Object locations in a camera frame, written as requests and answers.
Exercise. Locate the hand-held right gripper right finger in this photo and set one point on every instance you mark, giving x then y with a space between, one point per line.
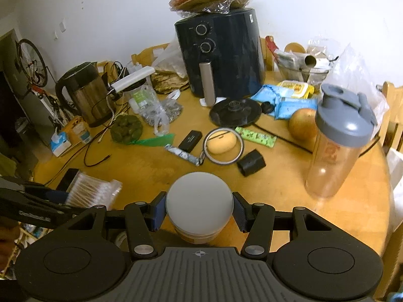
241 214

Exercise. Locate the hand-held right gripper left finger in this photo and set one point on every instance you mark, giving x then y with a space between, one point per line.
159 210

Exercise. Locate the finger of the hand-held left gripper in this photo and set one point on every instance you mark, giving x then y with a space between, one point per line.
53 196
34 215

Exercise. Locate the clear cotton swab pack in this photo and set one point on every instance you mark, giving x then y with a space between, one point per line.
94 188

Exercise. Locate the white round jar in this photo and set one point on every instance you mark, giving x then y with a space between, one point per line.
200 198

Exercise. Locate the black tape roll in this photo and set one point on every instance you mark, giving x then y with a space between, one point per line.
241 144

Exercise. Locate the black power adapter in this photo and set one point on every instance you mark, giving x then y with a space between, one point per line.
252 163

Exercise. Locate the blue white tissue box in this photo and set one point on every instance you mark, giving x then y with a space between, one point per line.
60 144

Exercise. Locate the silver foil packet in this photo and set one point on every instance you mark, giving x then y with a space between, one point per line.
181 154

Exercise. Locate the small pill bottle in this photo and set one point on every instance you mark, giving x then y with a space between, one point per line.
84 135

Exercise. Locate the yellow earbud case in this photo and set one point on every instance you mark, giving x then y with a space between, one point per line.
220 143

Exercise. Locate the small black box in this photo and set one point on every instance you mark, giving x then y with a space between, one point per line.
190 141

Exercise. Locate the green sachet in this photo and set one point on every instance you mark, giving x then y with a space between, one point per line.
256 137

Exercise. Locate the green net bag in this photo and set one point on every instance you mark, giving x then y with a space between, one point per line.
126 130

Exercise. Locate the clear bag of dark seeds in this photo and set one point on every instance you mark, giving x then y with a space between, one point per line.
163 111

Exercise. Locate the black round lid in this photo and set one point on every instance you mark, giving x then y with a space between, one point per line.
236 111

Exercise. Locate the steel electric kettle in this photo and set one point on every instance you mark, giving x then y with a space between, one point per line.
86 97

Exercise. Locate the yellow apple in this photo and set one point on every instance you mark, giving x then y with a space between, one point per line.
302 125

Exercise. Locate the black round plug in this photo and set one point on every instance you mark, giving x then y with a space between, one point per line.
267 107

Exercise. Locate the clear shaker bottle grey lid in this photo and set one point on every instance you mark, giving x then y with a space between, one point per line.
333 151

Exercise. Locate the white jar green label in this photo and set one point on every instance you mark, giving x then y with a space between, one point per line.
141 99

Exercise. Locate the white paper tag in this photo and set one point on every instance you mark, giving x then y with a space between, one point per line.
203 102

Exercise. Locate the flat blue wet wipe packet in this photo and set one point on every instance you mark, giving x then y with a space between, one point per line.
292 108

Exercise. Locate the opened blue wet wipe packet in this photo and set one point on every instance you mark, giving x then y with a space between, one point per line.
267 92

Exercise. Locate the brown paper bag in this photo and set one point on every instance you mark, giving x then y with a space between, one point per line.
168 81

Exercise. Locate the bicycle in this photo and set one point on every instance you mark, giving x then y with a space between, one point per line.
34 66

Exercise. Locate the yellow wet wipe packet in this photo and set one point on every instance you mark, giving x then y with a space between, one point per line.
296 88

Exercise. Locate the glass bowl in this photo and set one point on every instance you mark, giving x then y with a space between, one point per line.
296 70

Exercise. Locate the crumpled clear plastic bag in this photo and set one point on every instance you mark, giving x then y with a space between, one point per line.
171 56

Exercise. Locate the dark blue air fryer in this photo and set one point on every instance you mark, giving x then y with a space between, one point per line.
226 56

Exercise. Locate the silver foil roll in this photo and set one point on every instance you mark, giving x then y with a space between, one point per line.
307 60

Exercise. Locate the red packet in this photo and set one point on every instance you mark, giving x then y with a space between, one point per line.
271 45

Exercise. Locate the round wooden lid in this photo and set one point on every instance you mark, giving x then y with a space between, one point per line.
296 47

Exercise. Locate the large clear plastic bag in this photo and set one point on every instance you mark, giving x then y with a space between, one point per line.
355 69

